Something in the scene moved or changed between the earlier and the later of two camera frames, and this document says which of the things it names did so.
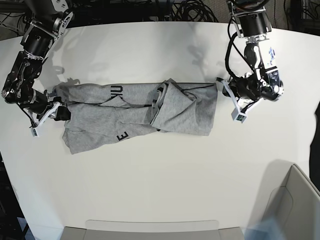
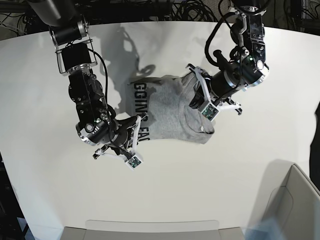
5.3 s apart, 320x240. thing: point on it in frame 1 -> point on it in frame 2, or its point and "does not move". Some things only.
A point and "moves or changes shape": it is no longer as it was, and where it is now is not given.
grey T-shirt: x=100 y=112 moves or changes shape
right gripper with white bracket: x=248 y=90 -> x=226 y=81
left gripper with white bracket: x=37 y=106 -> x=119 y=137
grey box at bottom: x=149 y=229 does not move
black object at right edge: x=314 y=152 does not move
